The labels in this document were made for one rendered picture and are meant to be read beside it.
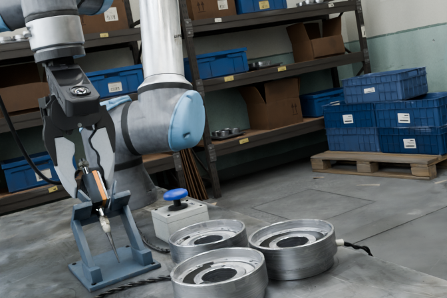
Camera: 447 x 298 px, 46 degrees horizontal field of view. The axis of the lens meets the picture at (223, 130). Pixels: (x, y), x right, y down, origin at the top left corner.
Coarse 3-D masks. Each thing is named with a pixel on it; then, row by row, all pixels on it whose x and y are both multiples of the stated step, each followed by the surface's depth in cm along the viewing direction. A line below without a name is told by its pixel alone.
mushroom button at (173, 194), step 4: (180, 188) 85; (168, 192) 84; (172, 192) 83; (176, 192) 83; (180, 192) 83; (184, 192) 84; (164, 196) 84; (168, 196) 83; (172, 196) 83; (176, 196) 83; (180, 196) 83; (184, 196) 83; (168, 200) 83; (176, 200) 84; (180, 200) 85; (176, 204) 84; (180, 204) 85
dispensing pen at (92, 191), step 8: (80, 160) 78; (80, 168) 78; (88, 176) 75; (80, 184) 76; (88, 184) 74; (96, 184) 75; (88, 192) 74; (96, 192) 74; (96, 200) 73; (96, 208) 74; (104, 216) 74; (104, 224) 73; (104, 232) 73; (112, 240) 73; (112, 248) 72
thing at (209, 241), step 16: (192, 224) 75; (208, 224) 76; (224, 224) 75; (240, 224) 72; (176, 240) 73; (192, 240) 72; (208, 240) 73; (224, 240) 66; (240, 240) 68; (176, 256) 68
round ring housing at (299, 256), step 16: (272, 224) 69; (288, 224) 69; (304, 224) 68; (320, 224) 67; (256, 240) 67; (288, 240) 66; (304, 240) 65; (320, 240) 60; (336, 240) 63; (272, 256) 60; (288, 256) 59; (304, 256) 59; (320, 256) 60; (272, 272) 61; (288, 272) 60; (304, 272) 60; (320, 272) 61
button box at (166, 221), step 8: (160, 208) 87; (168, 208) 84; (176, 208) 83; (184, 208) 84; (192, 208) 83; (200, 208) 83; (152, 216) 86; (160, 216) 83; (168, 216) 81; (176, 216) 81; (184, 216) 82; (192, 216) 82; (200, 216) 83; (208, 216) 84; (160, 224) 83; (168, 224) 81; (176, 224) 81; (184, 224) 82; (160, 232) 84; (168, 232) 81
